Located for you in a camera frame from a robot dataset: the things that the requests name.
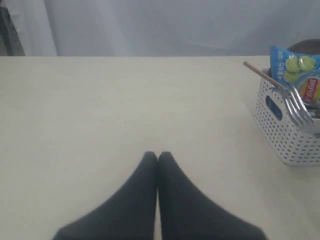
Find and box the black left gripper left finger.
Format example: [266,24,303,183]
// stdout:
[54,151,157,240]

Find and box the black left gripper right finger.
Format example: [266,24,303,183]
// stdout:
[157,152,267,240]

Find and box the silver metal fork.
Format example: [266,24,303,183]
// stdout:
[281,87,320,138]

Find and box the wooden chopstick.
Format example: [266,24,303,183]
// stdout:
[243,61,287,90]

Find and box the white perforated plastic basket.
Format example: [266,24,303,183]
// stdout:
[254,78,320,167]

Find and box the blue Lays chip bag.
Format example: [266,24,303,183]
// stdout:
[269,46,320,108]

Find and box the brown round plate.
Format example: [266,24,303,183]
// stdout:
[287,39,320,55]

